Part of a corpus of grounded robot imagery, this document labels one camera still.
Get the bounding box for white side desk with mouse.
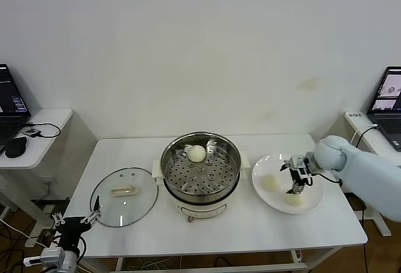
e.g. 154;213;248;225
0;108;74;249

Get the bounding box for black laptop dark screen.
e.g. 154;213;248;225
0;63;33;148

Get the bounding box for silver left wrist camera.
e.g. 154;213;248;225
23;247;66;269

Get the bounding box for white steamed baozi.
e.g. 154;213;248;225
261;175;281;192
187;145;207;163
284;192;305;207

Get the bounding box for perforated steel steamer basket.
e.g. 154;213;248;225
152;131;251;203

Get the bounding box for white laptop cable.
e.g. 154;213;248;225
352;124;380;145

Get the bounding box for grey laptop camera views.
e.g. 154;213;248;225
367;66;401;153

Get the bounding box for white labelled power strip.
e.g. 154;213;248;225
345;111;378;130

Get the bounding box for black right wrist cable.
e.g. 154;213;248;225
315;171;341;186

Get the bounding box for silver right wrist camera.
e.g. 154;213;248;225
288;155;310;170

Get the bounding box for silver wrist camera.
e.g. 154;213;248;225
288;155;310;170
23;247;66;269

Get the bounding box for black hub cable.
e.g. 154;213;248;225
29;121;62;139

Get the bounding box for cream electric cooker pot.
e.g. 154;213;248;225
152;160;251;224

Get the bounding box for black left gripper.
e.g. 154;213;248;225
51;195;103;251

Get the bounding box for black computer mouse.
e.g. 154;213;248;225
5;136;28;158

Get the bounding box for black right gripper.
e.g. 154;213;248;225
279;159;314;195

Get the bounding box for white floor power strip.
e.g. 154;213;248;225
24;234;53;249

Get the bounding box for round white plate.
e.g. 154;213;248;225
251;152;325;215

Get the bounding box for round glass pot lid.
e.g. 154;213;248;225
90;167;159;227

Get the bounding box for white table frame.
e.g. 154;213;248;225
115;244;343;273

